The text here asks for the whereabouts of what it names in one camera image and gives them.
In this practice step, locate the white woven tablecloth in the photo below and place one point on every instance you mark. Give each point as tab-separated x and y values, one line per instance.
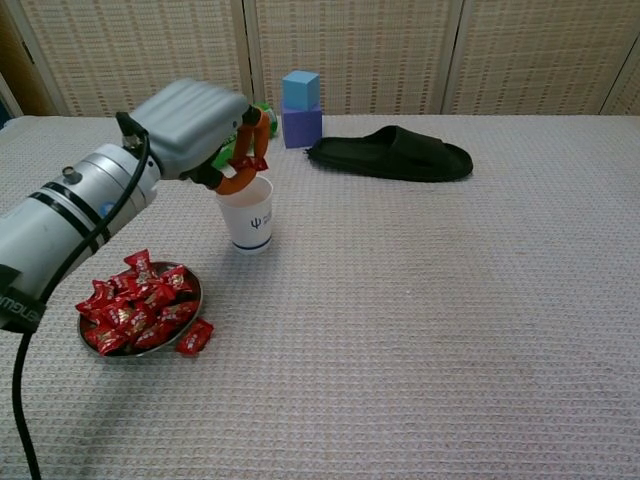
400	325

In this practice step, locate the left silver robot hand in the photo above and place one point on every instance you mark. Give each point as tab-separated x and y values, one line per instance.
190	125

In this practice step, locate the purple foam cube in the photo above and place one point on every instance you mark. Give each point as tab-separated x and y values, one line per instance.
302	127

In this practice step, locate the light blue foam cube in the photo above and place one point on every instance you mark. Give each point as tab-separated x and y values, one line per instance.
300	90

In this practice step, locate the green drink bottle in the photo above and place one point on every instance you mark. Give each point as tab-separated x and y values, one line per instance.
220	160

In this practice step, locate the white paper cup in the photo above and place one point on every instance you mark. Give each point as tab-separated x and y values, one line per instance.
250	225

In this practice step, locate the silver metal plate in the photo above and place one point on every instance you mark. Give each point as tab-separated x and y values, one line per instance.
196	295

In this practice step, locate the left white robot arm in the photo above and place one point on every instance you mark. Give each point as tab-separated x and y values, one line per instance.
65	215

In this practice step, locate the bamboo folding screen panel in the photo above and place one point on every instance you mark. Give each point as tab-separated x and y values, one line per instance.
631	95
535	50
100	55
360	50

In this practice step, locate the black slipper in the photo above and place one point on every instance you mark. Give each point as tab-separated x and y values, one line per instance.
390	155

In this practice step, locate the brown wooden board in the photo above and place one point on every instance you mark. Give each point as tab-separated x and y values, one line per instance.
20	65

